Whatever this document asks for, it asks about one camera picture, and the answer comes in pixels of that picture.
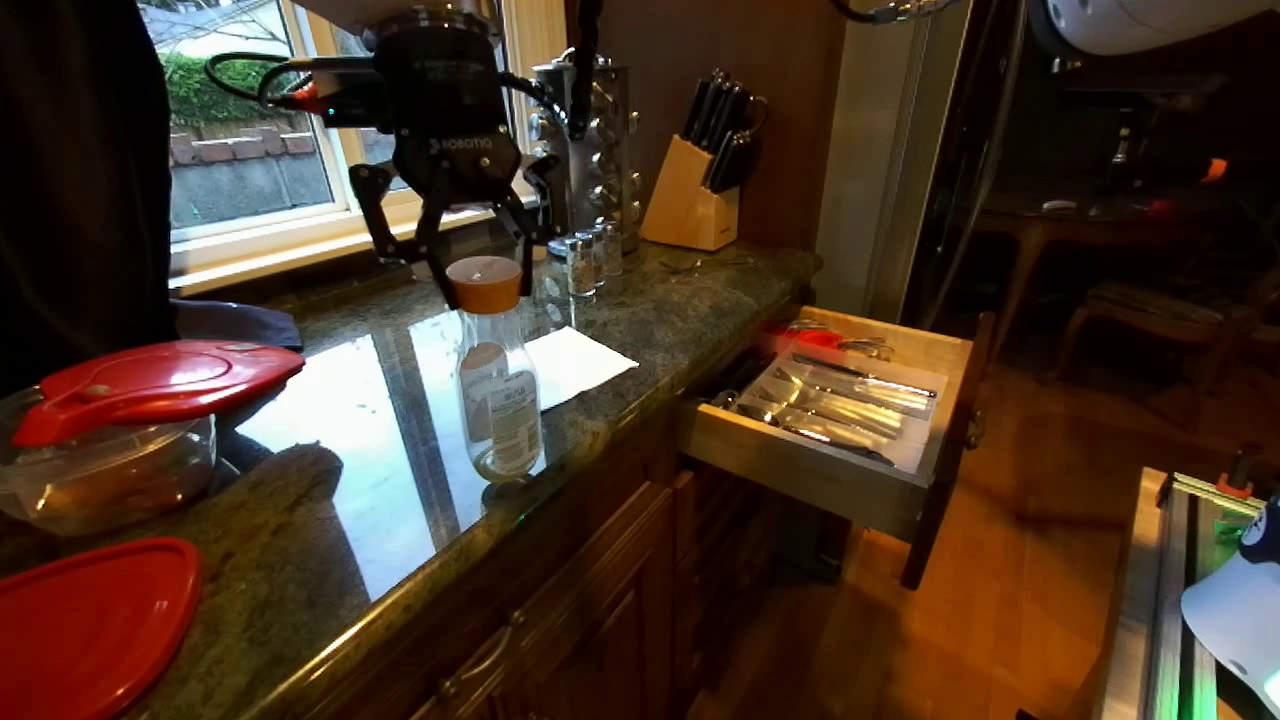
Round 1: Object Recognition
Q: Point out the wooden cabinet door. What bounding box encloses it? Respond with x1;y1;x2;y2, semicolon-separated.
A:
408;475;703;720

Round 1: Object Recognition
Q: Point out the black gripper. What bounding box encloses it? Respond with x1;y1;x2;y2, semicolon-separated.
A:
350;14;571;309

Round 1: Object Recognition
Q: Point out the red utensil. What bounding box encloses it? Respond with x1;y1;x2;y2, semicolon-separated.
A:
763;322;858;359

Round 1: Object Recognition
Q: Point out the white paper sheet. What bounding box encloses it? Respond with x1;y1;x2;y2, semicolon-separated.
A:
526;324;643;415

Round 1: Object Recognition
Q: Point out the dark dining table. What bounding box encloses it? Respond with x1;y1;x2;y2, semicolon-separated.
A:
983;184;1244;364

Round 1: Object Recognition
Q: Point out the glass bowl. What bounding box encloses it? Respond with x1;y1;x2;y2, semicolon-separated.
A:
0;412;223;540

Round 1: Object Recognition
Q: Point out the wooden kitchen drawer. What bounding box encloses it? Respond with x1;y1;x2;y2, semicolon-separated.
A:
678;302;999;591

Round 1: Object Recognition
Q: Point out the metal spice rack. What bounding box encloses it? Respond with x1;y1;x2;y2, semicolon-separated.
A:
526;51;650;302

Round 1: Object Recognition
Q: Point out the black cable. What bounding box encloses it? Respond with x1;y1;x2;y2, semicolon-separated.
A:
198;47;393;115

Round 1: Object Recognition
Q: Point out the white rounded object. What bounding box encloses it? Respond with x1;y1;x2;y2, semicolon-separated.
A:
1176;551;1280;717

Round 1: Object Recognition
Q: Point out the dark chair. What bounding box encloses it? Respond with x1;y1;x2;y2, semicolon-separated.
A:
1056;278;1235;392

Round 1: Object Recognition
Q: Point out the black curtain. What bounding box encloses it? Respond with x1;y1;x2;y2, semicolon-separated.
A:
0;0;181;401

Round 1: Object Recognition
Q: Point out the red bowl lid with handle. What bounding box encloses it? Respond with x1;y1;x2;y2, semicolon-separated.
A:
11;336;309;457

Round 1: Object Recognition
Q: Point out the black handled knife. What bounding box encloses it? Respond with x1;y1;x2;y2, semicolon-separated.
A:
709;94;771;197
700;76;747;161
681;70;719;149

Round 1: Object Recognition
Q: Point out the metal dish rack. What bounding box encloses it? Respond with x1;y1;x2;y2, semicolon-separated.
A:
711;348;941;467

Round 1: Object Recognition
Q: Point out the clear bottle with orange cap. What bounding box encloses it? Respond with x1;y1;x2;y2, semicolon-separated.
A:
439;253;554;488

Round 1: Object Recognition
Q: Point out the green lit metal rail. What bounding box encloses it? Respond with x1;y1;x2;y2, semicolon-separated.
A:
1153;467;1274;720

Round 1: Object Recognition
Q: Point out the flat red lid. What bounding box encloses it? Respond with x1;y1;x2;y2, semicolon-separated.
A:
0;538;209;720

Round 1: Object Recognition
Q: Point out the wooden window frame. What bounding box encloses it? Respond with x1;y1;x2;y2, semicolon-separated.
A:
134;0;571;302

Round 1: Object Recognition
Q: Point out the wooden knife block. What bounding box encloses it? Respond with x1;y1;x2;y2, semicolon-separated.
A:
635;132;744;258

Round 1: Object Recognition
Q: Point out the metal cabinet handle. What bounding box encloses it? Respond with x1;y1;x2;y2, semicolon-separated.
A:
436;622;526;712

